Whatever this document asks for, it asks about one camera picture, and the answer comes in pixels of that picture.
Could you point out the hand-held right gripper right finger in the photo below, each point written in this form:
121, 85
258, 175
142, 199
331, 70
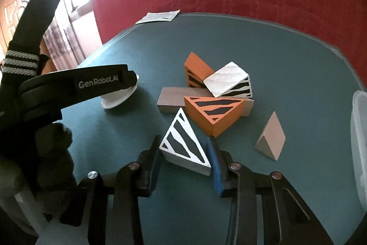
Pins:
215, 171

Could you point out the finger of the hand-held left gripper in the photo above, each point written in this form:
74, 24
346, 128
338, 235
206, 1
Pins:
130, 78

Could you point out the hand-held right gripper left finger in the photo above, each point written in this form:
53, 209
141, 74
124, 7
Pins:
154, 166

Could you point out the white cup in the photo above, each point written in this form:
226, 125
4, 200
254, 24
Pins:
114, 100

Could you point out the white zebra triangular block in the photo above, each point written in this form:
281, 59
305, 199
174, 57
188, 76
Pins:
183, 144

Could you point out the long grey block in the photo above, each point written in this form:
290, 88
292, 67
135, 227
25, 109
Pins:
172, 100

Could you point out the orange striped triangular block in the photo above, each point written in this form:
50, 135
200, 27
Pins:
218, 123

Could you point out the grey triangular block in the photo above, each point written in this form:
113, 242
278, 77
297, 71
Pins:
271, 138

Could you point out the orange striped wedge block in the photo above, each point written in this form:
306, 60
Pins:
197, 67

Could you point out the white zebra wedge block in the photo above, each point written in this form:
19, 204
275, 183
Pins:
223, 78

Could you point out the clear plastic bowl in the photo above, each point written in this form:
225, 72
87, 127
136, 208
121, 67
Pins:
359, 141

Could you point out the person's left hand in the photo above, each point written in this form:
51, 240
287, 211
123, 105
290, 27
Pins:
54, 156

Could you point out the patterned curtain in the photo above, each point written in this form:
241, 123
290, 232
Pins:
61, 38

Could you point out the white paper sheet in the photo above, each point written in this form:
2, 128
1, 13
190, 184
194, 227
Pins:
157, 16

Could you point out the wooden door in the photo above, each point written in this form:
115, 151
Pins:
11, 12

